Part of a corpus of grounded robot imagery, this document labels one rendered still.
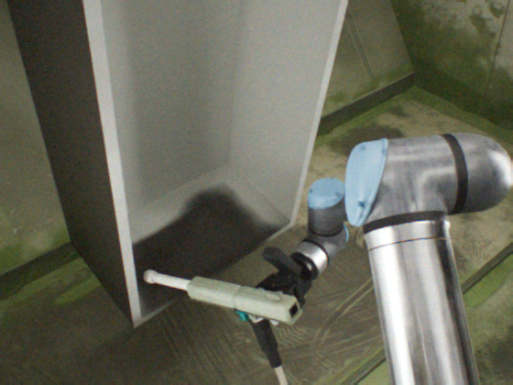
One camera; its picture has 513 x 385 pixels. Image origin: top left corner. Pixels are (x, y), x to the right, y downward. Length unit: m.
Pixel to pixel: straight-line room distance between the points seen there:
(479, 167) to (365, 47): 2.37
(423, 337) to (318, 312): 1.35
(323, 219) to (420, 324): 0.65
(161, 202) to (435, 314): 1.22
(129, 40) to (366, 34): 1.97
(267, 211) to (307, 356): 0.52
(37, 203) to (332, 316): 1.21
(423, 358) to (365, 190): 0.22
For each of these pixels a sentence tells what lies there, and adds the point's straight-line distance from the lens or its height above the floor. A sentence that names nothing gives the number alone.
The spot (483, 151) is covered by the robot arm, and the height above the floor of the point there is 1.23.
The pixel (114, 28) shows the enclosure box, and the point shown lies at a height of 1.17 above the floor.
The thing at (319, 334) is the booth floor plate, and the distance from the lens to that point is 1.98.
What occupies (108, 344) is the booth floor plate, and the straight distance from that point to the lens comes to 2.05.
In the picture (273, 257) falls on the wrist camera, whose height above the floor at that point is 0.77.
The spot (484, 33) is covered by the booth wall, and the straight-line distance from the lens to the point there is 3.00.
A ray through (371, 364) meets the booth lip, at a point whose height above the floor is 0.04.
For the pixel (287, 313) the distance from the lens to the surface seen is 1.12.
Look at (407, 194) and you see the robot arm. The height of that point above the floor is 1.20.
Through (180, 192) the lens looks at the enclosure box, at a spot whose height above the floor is 0.53.
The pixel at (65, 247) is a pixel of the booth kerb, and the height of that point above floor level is 0.14.
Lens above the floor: 1.66
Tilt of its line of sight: 39 degrees down
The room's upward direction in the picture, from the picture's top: 3 degrees counter-clockwise
